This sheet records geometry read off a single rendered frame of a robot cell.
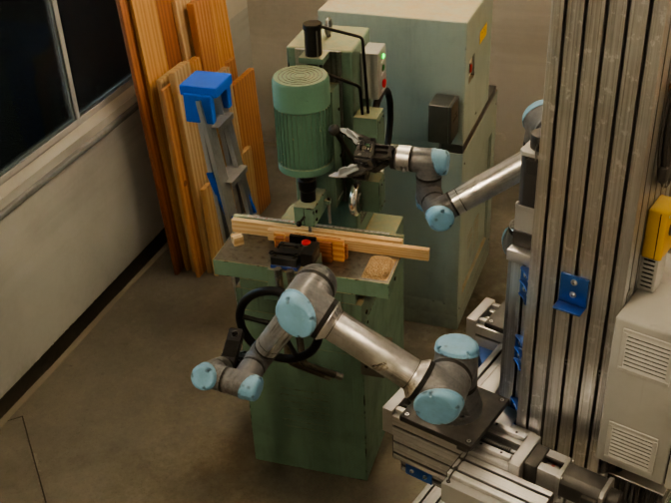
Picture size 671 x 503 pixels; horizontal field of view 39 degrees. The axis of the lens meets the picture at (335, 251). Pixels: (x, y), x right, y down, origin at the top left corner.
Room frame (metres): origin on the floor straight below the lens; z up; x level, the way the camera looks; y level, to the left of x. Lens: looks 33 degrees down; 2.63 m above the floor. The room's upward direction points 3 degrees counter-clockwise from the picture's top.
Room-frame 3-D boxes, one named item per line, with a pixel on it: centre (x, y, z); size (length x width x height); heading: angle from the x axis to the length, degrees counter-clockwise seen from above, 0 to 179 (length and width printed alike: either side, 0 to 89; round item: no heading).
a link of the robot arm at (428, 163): (2.47, -0.29, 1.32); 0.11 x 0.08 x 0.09; 71
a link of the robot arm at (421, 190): (2.46, -0.29, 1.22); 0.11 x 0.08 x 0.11; 6
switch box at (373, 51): (2.98, -0.15, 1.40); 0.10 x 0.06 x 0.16; 162
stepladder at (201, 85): (3.54, 0.43, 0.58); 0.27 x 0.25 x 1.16; 70
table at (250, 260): (2.61, 0.10, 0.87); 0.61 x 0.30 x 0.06; 72
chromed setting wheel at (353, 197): (2.80, -0.08, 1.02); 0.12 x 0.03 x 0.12; 162
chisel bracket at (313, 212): (2.73, 0.07, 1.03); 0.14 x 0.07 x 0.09; 162
